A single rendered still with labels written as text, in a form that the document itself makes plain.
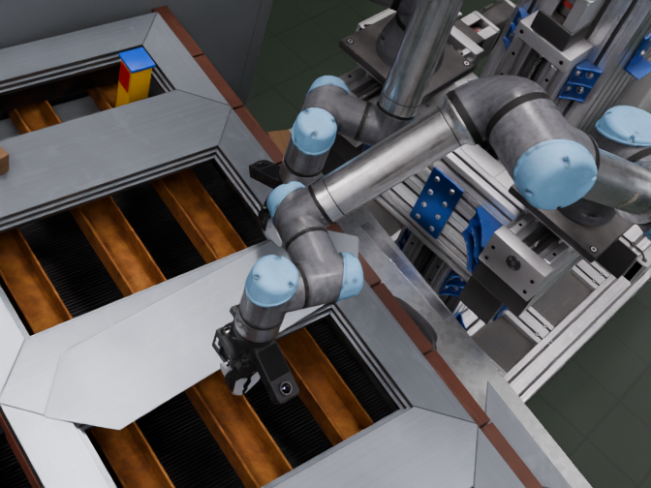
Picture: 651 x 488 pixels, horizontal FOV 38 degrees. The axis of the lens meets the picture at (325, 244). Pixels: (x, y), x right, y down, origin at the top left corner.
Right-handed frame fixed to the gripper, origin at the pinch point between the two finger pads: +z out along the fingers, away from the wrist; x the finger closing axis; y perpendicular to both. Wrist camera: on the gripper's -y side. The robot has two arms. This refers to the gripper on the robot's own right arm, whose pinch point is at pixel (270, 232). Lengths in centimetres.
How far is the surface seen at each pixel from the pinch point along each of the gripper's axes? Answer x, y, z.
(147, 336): -33.8, 10.0, 0.6
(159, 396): -37.9, 21.7, 0.6
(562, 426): 94, 53, 85
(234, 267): -10.9, 3.8, 0.7
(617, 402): 117, 56, 85
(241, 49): 43, -71, 26
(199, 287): -19.7, 4.7, 0.7
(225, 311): -18.0, 11.7, 0.6
